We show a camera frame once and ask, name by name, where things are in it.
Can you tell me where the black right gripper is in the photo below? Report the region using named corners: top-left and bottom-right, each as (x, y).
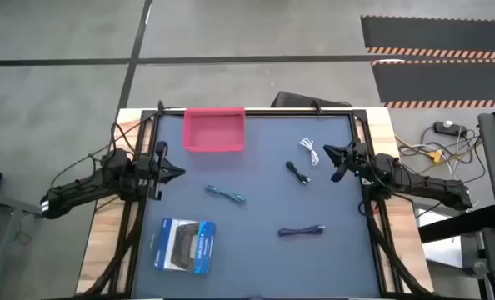
top-left (322, 140), bottom-right (377, 185)

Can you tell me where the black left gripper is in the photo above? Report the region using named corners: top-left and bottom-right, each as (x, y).
top-left (137, 140), bottom-right (187, 202)

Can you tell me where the white USB-C cable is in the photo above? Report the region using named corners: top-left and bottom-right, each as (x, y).
top-left (298, 137), bottom-right (320, 167)

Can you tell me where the black USB-C cable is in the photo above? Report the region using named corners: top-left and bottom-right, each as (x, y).
top-left (285, 160), bottom-right (312, 186)

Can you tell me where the red plastic bin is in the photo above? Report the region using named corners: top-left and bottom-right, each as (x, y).
top-left (182, 106), bottom-right (247, 153)

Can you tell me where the blue game controller box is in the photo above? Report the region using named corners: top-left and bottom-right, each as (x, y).
top-left (152, 217), bottom-right (218, 275)

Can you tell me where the black power strip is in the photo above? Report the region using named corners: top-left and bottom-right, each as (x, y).
top-left (433, 120), bottom-right (468, 138)

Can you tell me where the black mat orange striped edge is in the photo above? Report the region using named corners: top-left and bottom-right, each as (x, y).
top-left (371, 59), bottom-right (495, 109)
top-left (360, 15), bottom-right (495, 60)

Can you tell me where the black floor beam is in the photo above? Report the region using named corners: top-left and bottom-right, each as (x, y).
top-left (417, 203), bottom-right (495, 245)

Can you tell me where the light grey desk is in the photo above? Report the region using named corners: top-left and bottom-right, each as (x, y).
top-left (0, 187), bottom-right (43, 218)

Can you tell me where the teal braided USB-C cable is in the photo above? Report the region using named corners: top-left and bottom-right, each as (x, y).
top-left (204, 184), bottom-right (248, 205)

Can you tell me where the dark navy USB-C cable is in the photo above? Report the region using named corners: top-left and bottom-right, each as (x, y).
top-left (277, 224), bottom-right (327, 238)

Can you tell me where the tangled floor cable bundle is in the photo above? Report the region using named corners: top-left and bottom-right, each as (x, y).
top-left (395, 123), bottom-right (488, 187)

